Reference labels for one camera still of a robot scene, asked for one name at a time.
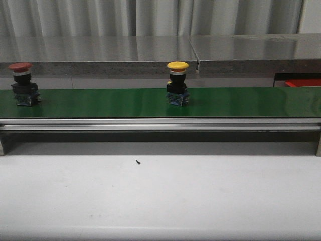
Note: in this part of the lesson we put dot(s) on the grey stone slab left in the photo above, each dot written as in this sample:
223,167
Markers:
97,55

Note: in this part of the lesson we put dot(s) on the grey stone slab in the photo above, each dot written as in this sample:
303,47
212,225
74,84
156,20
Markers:
97,55
257,54

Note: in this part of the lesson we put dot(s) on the green conveyor belt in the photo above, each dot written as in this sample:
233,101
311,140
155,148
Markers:
151,102

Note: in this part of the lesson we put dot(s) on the grey stone slab right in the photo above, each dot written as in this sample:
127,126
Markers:
257,54

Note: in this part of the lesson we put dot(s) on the red plastic tray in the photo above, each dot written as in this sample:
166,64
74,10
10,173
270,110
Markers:
303,83

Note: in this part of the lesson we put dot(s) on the left metal conveyor leg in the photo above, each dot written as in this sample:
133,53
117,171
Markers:
4,143

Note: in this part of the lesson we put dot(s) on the metal conveyor leg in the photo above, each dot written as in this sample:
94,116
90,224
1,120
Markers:
4,143
318,144

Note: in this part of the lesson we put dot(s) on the right metal conveyor leg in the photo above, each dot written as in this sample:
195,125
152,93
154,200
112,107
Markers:
318,144

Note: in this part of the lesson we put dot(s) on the grey pleated curtain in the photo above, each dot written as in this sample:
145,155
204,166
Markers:
157,18

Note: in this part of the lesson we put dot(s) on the aluminium conveyor frame rail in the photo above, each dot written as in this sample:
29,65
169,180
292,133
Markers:
161,124

